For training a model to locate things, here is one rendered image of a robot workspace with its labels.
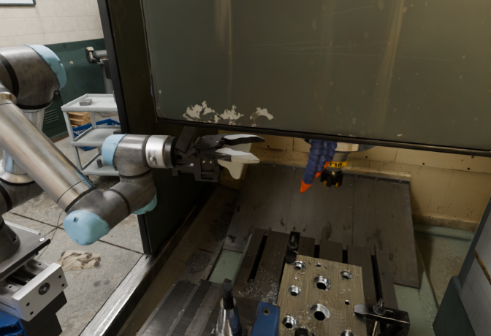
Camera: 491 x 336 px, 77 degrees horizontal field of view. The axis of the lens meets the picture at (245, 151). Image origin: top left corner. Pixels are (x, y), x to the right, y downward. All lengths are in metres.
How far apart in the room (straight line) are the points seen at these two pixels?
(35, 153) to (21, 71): 0.21
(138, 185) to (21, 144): 0.24
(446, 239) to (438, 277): 0.31
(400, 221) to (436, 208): 0.32
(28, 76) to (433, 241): 1.88
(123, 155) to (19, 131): 0.20
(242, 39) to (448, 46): 0.16
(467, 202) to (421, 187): 0.24
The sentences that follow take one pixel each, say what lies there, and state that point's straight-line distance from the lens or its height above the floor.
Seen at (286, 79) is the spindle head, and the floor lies 1.65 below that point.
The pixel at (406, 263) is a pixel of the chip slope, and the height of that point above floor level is 0.67.
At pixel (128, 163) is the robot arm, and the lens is 0.73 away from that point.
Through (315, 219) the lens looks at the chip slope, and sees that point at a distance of 1.65.
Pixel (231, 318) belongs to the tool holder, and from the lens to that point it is 0.54.
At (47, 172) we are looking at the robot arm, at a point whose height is 1.42.
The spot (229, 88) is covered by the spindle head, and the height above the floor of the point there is 1.64.
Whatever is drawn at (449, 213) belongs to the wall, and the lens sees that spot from 2.03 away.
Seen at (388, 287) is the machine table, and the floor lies 0.90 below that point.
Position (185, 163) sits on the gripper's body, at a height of 1.39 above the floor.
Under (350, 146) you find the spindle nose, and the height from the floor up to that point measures 1.49.
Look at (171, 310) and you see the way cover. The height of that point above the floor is 0.71.
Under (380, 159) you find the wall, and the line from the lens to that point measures 1.79.
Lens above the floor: 1.71
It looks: 25 degrees down
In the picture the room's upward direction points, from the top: straight up
